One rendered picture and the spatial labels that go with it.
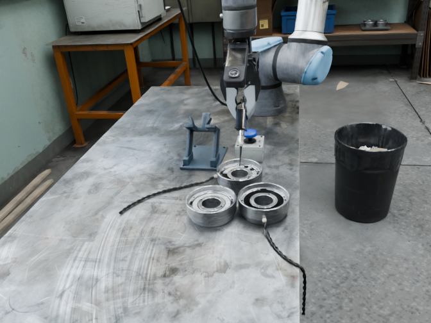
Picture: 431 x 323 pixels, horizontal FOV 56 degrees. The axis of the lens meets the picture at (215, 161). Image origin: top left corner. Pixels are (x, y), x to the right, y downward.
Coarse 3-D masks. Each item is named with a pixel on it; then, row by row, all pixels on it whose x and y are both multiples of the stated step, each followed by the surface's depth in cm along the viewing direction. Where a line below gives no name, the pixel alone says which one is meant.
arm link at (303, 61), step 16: (304, 0) 116; (320, 0) 115; (304, 16) 117; (320, 16) 116; (304, 32) 117; (320, 32) 118; (288, 48) 121; (304, 48) 117; (320, 48) 117; (288, 64) 120; (304, 64) 117; (320, 64) 116; (288, 80) 124; (304, 80) 120; (320, 80) 121
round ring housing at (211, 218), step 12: (192, 192) 87; (204, 192) 88; (216, 192) 88; (228, 192) 87; (204, 204) 86; (216, 204) 87; (192, 216) 82; (204, 216) 80; (216, 216) 80; (228, 216) 81
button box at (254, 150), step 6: (246, 138) 106; (252, 138) 106; (258, 138) 107; (246, 144) 104; (252, 144) 104; (258, 144) 104; (246, 150) 103; (252, 150) 103; (258, 150) 103; (246, 156) 104; (252, 156) 104; (258, 156) 104; (258, 162) 104
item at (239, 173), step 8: (232, 160) 98; (248, 160) 98; (224, 168) 98; (240, 168) 97; (256, 168) 96; (232, 176) 94; (240, 176) 97; (248, 176) 94; (256, 176) 91; (224, 184) 92; (232, 184) 90; (240, 184) 90; (248, 184) 90
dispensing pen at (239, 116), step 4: (244, 96) 99; (244, 100) 98; (244, 104) 99; (244, 108) 99; (236, 112) 97; (240, 112) 97; (236, 116) 97; (240, 116) 97; (236, 120) 97; (240, 120) 97; (236, 124) 97; (240, 124) 96; (236, 128) 97; (240, 128) 97; (240, 132) 98; (240, 136) 98; (240, 140) 98; (240, 144) 98; (240, 148) 98; (240, 152) 98; (240, 156) 98; (240, 160) 98
